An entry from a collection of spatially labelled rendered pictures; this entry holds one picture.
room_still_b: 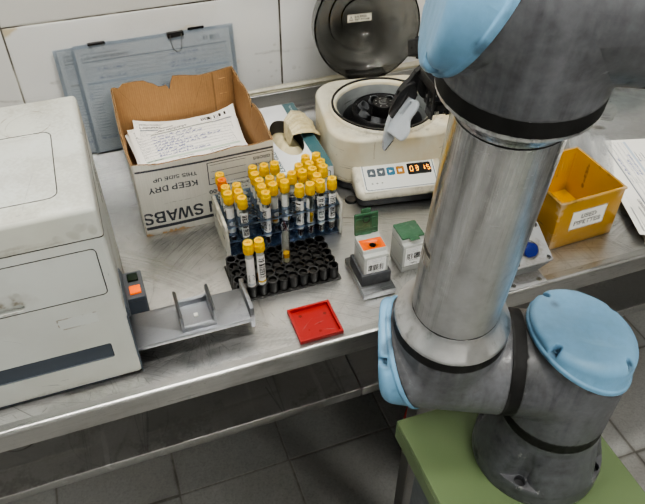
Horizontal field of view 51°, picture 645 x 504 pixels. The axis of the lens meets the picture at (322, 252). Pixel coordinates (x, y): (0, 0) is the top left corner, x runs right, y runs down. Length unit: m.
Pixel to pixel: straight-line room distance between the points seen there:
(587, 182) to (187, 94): 0.78
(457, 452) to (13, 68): 1.04
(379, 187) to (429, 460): 0.55
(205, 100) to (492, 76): 1.03
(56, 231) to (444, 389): 0.46
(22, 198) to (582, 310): 0.63
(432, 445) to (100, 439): 1.00
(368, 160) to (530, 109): 0.83
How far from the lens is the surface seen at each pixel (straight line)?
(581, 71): 0.43
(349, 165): 1.25
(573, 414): 0.75
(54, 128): 0.96
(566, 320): 0.73
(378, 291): 1.06
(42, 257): 0.84
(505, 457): 0.83
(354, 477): 1.89
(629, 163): 1.46
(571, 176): 1.33
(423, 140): 1.25
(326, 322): 1.03
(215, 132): 1.35
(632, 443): 2.12
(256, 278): 1.07
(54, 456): 1.72
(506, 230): 0.53
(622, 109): 1.67
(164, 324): 1.00
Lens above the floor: 1.64
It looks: 42 degrees down
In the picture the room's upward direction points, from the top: straight up
